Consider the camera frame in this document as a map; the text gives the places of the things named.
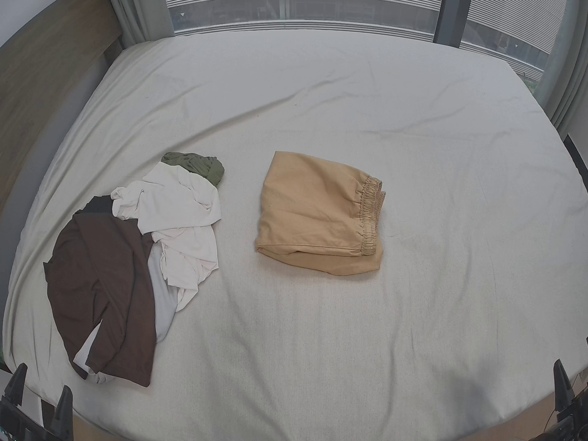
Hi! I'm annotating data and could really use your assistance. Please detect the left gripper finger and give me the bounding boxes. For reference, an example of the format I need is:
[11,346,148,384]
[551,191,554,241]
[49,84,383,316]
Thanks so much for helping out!
[53,386,75,436]
[2,363,29,407]

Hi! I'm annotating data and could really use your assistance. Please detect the black garment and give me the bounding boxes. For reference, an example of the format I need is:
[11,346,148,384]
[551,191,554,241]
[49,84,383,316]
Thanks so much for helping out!
[76,195,113,217]

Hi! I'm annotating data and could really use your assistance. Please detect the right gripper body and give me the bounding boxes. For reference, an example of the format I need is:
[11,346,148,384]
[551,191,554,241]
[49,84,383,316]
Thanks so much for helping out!
[557,393,588,441]

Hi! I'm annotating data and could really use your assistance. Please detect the window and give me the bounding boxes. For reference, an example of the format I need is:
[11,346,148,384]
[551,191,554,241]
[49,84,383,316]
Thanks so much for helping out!
[156,0,572,86]

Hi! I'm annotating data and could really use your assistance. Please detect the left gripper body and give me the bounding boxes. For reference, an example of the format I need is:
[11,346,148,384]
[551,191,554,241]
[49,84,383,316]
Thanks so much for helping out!
[0,395,75,441]

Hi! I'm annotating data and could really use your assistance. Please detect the green garment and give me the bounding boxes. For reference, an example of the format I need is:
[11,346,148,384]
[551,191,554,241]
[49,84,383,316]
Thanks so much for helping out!
[161,151,225,187]

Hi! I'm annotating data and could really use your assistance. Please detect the bed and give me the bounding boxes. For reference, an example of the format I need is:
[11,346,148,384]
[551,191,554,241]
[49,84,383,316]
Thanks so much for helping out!
[0,0,588,441]

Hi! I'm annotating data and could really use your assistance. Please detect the grey-green curtain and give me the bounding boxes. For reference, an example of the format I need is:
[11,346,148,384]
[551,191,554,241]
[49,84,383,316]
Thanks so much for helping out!
[534,0,588,130]
[84,0,176,53]

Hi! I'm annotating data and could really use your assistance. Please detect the cream garment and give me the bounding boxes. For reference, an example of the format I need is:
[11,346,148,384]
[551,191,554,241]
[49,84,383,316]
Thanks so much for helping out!
[111,161,224,313]

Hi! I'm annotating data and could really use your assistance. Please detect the tan shorts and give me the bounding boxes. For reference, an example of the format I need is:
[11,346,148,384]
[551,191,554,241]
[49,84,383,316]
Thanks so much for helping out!
[254,151,386,277]

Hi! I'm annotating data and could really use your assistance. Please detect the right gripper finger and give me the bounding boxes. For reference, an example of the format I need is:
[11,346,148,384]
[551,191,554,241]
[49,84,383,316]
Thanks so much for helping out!
[552,359,576,412]

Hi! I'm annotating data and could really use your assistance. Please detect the brown garment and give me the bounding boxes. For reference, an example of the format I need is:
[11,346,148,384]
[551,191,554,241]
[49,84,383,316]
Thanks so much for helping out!
[43,207,157,388]

